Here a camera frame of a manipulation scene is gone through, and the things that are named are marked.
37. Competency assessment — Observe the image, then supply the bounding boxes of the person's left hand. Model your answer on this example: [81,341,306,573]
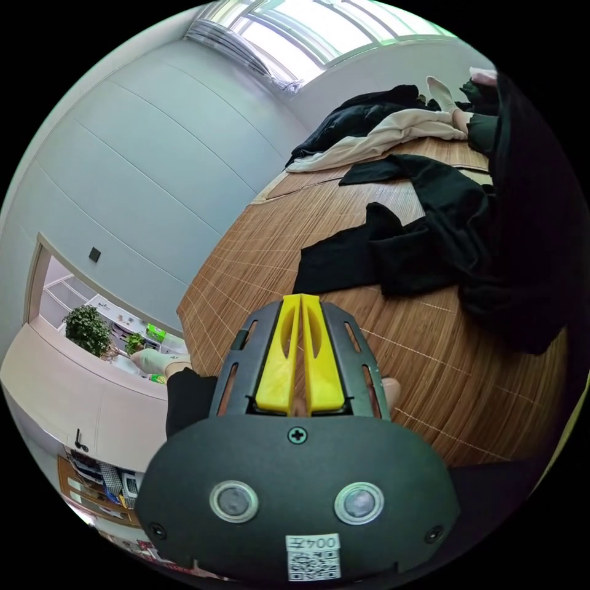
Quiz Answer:
[380,376,402,414]

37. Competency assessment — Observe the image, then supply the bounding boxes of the grey curtain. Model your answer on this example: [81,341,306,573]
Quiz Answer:
[186,18,306,96]

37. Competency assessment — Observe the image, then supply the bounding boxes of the wooden shelf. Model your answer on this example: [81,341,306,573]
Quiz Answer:
[57,449,144,531]

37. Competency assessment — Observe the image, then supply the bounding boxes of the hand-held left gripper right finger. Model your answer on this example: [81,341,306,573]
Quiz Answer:
[300,294,346,414]

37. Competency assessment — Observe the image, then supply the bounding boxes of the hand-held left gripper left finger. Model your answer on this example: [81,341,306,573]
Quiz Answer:
[255,293,302,415]

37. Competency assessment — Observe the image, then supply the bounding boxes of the large green plant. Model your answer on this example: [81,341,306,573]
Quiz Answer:
[62,304,114,358]

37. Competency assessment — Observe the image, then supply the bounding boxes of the black pants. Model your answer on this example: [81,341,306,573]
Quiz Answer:
[293,153,570,356]

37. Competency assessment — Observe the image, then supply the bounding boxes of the pale pink cupboard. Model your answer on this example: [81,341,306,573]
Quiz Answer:
[0,322,170,466]

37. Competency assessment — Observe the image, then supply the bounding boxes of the pile of clothes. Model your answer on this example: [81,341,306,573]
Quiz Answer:
[285,84,469,173]

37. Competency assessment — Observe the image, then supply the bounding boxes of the window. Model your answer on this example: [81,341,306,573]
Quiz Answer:
[230,0,455,66]

